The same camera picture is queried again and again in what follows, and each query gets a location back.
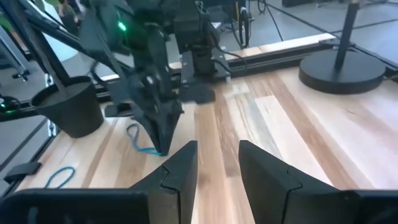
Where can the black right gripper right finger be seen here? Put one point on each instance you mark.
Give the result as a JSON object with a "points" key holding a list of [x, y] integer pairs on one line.
{"points": [[267, 193]]}

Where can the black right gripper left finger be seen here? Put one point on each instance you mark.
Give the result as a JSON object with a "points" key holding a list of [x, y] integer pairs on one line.
{"points": [[177, 186]]}

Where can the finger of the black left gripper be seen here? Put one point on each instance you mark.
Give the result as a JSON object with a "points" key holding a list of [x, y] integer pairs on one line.
{"points": [[152, 124], [171, 124]]}

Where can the teal rubber band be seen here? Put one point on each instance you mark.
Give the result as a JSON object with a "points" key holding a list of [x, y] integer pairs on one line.
{"points": [[63, 168], [146, 151]]}

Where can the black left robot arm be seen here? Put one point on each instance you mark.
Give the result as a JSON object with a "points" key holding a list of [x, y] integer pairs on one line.
{"points": [[199, 31]]}

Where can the black plant pot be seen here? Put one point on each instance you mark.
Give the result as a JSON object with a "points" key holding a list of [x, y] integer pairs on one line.
{"points": [[71, 109]]}

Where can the black thick bar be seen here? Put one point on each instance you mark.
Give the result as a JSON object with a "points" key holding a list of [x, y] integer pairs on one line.
{"points": [[37, 46]]}

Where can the black round lamp base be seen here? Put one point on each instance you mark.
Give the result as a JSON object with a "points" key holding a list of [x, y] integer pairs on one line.
{"points": [[342, 77]]}

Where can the black table clamp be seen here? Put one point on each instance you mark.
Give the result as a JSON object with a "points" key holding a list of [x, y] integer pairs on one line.
{"points": [[21, 171]]}

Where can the black lamp pole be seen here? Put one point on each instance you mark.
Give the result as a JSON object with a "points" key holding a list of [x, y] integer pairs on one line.
{"points": [[346, 31]]}

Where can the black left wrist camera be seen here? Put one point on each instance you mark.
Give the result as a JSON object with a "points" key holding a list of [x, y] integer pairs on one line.
{"points": [[130, 34]]}

